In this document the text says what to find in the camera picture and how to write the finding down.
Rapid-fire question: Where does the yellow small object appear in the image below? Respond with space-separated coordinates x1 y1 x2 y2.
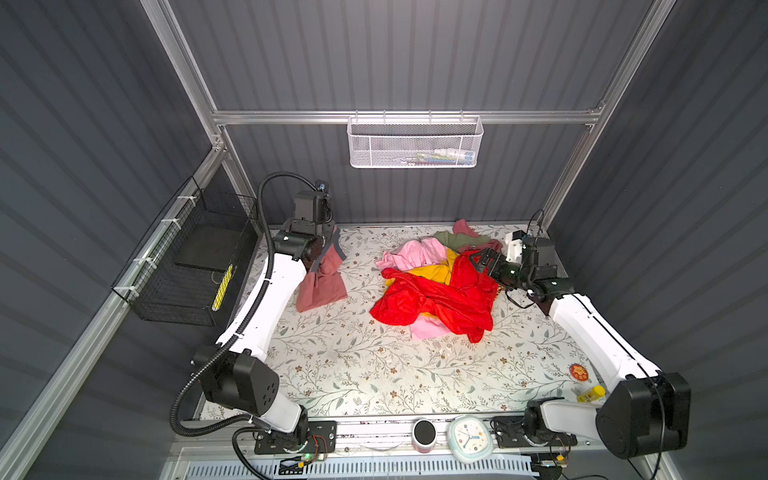
577 385 607 403

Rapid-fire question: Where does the yellow black striped tool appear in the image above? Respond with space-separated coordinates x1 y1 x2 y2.
211 264 235 312

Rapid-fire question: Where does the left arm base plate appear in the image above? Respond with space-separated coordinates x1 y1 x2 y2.
253 421 338 455

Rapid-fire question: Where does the red cloth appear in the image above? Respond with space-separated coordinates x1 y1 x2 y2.
370 250 499 344

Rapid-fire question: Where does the black corrugated cable hose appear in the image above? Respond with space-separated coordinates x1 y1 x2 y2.
169 171 319 438

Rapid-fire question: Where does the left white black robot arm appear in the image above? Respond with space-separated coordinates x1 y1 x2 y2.
194 190 335 436

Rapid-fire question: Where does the olive green cloth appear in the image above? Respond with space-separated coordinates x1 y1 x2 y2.
433 231 491 253

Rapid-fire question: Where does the light pink cloth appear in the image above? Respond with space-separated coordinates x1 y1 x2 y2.
375 237 457 341

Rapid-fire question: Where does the red round sticker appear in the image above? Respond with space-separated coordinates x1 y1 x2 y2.
569 364 590 382

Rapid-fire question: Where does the maroon cloth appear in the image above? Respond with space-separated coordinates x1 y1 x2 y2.
452 219 502 252

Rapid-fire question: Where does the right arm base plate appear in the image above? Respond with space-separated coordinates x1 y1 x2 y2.
489 415 578 449

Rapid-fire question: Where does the black round speaker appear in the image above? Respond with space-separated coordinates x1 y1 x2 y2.
411 418 437 454

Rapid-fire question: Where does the yellow cloth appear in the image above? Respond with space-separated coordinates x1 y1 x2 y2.
376 247 458 285

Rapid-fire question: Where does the black wire wall basket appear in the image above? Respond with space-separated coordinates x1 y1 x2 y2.
112 179 260 327

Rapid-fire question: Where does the white wire mesh basket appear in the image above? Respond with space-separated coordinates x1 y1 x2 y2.
346 115 484 169

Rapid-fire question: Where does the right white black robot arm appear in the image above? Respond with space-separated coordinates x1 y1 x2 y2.
470 231 692 459

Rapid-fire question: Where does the dusty rose grey shirt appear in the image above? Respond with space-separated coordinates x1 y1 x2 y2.
296 227 348 313

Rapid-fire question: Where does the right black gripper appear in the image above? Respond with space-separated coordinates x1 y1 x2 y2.
469 248 531 292

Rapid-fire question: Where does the white analog clock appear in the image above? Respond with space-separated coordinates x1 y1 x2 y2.
447 415 493 464

